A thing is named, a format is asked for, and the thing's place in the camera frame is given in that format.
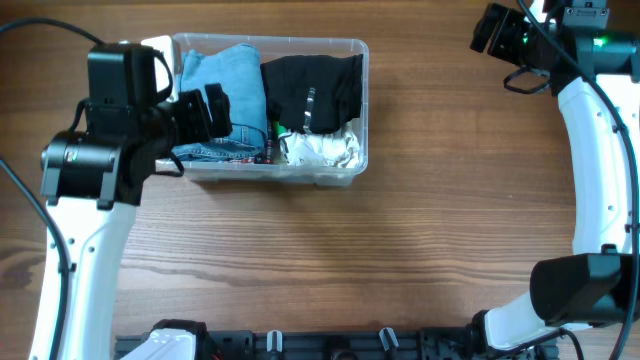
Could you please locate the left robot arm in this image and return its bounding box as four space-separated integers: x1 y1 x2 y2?
30 43 231 359

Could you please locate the clear plastic storage container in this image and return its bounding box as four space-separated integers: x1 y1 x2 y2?
172 33 369 187

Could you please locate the black garment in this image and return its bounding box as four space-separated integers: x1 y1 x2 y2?
261 55 363 134

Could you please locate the plaid shirt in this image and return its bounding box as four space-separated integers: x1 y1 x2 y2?
230 120 275 165

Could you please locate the blue denim cloth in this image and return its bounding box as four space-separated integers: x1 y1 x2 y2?
173 44 269 163

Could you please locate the left black cable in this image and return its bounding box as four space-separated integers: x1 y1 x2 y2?
0 17 106 360

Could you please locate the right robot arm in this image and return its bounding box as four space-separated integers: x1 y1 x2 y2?
471 1 639 357

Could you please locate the white t-shirt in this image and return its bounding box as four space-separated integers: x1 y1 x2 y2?
278 124 361 168

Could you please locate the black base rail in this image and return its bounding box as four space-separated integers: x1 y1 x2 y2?
113 324 559 360

